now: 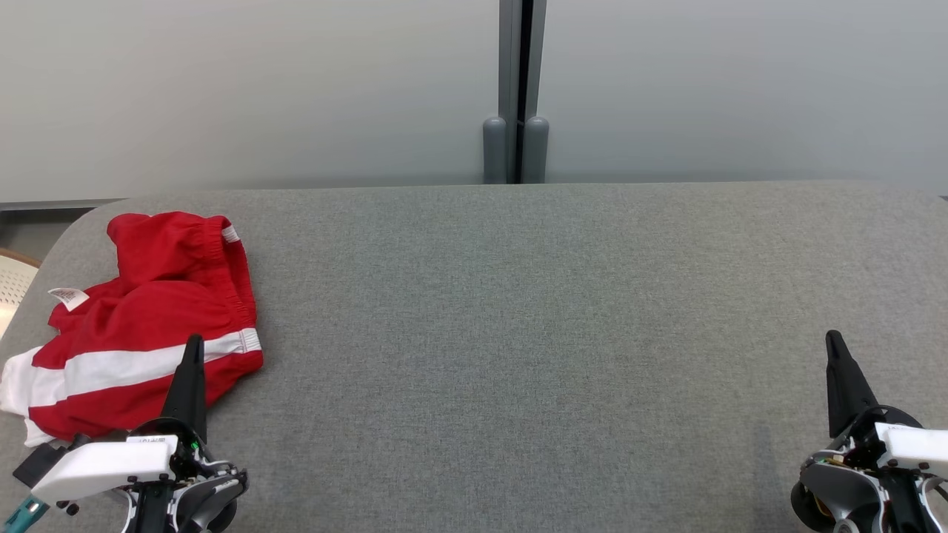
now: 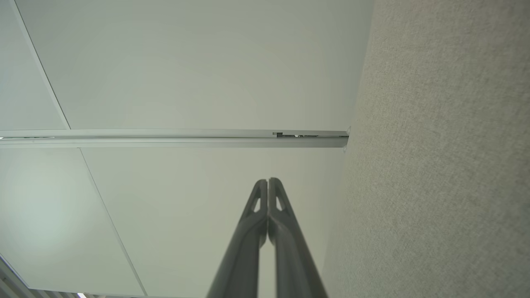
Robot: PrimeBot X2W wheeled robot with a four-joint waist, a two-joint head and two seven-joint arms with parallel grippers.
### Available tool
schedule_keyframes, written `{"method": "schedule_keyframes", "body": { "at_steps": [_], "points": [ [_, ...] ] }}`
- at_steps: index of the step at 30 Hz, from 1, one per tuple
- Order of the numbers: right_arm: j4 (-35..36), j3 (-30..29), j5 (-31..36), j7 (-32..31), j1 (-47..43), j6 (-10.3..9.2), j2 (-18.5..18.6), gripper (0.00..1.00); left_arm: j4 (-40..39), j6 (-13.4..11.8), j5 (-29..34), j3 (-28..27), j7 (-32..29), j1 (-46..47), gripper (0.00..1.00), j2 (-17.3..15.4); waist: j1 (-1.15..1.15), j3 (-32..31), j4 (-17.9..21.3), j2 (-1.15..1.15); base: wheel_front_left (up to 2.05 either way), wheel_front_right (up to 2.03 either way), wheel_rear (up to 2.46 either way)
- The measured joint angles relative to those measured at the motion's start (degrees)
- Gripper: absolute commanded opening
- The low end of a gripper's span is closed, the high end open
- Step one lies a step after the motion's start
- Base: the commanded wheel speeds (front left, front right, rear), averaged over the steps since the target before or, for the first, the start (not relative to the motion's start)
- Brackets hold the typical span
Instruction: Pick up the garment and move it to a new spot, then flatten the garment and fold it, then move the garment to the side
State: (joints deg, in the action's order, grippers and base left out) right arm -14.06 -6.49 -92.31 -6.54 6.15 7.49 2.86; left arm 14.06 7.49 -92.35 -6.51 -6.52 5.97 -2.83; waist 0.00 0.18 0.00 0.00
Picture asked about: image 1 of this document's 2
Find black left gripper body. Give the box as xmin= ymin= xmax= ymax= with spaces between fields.
xmin=132 ymin=418 xmax=213 ymax=476

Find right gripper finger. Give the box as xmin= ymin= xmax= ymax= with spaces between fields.
xmin=834 ymin=330 xmax=880 ymax=427
xmin=826 ymin=330 xmax=855 ymax=440

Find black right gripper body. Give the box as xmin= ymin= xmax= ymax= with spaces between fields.
xmin=843 ymin=406 xmax=924 ymax=469

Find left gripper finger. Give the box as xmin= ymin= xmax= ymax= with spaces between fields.
xmin=187 ymin=335 xmax=208 ymax=444
xmin=161 ymin=335 xmax=197 ymax=427

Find red white striped shorts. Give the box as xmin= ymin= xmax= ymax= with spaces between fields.
xmin=28 ymin=211 xmax=265 ymax=443

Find red white basketball jersey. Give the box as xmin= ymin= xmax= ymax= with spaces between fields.
xmin=0 ymin=281 xmax=123 ymax=449

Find white perforated basket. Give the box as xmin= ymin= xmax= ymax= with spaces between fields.
xmin=0 ymin=247 xmax=42 ymax=343

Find teal camera cable connector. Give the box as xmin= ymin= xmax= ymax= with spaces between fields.
xmin=0 ymin=494 xmax=50 ymax=533

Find grey wall ledge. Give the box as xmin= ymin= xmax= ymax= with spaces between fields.
xmin=0 ymin=198 xmax=128 ymax=212

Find grey rounded post cap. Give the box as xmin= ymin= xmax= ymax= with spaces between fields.
xmin=483 ymin=115 xmax=509 ymax=184
xmin=522 ymin=115 xmax=550 ymax=184

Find grey vertical partition post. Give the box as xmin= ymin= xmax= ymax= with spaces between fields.
xmin=498 ymin=0 xmax=549 ymax=184

